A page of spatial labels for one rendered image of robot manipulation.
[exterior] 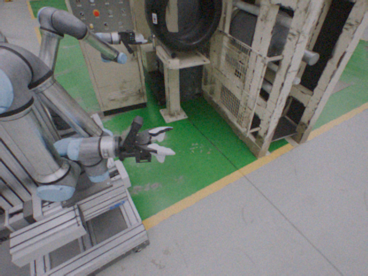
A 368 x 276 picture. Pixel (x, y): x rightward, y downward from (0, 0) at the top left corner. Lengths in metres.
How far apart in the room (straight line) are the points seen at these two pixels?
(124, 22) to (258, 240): 2.19
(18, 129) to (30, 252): 0.59
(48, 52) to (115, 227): 1.11
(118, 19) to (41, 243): 1.90
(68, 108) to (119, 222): 0.93
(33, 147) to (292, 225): 1.69
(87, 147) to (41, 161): 0.15
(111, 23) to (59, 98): 1.64
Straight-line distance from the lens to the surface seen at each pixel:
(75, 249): 1.59
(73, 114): 0.85
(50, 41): 1.52
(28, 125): 0.76
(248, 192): 1.95
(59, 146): 1.02
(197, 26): 2.10
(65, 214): 1.19
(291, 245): 1.84
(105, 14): 2.37
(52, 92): 0.83
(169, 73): 2.28
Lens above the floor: 1.57
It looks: 42 degrees down
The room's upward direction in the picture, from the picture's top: straight up
